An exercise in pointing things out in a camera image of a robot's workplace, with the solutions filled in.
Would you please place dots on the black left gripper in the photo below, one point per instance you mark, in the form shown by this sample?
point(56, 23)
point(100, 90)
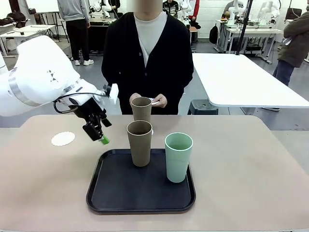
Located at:
point(89, 108)

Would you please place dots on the white scalloped coaster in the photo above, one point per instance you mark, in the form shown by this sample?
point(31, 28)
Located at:
point(63, 139)
point(155, 102)

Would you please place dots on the tall brown cup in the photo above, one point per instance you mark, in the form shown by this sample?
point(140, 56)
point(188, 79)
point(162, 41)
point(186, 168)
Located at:
point(140, 149)
point(142, 111)

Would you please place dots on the tall mint green cup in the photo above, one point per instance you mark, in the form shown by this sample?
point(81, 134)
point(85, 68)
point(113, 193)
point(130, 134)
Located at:
point(178, 164)

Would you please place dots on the person's left forearm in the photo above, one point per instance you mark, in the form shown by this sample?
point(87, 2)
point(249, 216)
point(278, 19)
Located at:
point(178, 84)

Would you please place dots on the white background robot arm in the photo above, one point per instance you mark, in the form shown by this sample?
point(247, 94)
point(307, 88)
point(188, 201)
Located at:
point(268, 9)
point(233, 12)

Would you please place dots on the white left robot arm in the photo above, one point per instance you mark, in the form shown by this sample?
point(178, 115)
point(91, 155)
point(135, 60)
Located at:
point(41, 72)

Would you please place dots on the person's right forearm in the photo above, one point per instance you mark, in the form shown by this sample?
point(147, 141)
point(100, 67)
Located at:
point(122, 87)

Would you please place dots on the person's right hand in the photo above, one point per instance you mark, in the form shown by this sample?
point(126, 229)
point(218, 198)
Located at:
point(134, 96)

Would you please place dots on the person's left hand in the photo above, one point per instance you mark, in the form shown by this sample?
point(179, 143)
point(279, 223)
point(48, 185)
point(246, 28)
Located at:
point(162, 101)

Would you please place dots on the black plastic tray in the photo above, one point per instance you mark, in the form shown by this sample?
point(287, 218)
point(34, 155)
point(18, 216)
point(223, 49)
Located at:
point(135, 191)

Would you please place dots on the person in black cardigan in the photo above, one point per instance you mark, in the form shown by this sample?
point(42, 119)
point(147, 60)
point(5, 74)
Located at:
point(169, 48)

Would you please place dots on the grey plastic stool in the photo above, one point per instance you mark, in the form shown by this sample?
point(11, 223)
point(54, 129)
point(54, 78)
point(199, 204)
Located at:
point(202, 106)

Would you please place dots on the person in grey hoodie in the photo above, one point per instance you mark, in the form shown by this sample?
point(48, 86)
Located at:
point(72, 14)

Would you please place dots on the white background desk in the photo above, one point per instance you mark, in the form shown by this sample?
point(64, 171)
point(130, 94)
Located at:
point(14, 33)

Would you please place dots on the black bag on desk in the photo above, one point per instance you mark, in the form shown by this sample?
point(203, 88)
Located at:
point(13, 18)

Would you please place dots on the large white table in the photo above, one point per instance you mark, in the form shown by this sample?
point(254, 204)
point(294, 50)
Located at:
point(236, 77)

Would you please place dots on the black backpack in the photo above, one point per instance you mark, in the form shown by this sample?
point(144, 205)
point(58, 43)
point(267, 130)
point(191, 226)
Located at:
point(213, 33)

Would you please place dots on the person in red top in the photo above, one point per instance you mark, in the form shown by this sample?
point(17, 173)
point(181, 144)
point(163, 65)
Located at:
point(196, 9)

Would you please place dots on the black vertical pole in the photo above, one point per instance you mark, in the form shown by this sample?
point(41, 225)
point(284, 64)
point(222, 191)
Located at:
point(244, 26)

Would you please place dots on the white desk with robots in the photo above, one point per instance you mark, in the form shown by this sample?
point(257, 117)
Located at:
point(253, 31)

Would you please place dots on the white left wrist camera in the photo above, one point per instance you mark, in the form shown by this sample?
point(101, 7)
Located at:
point(114, 93)

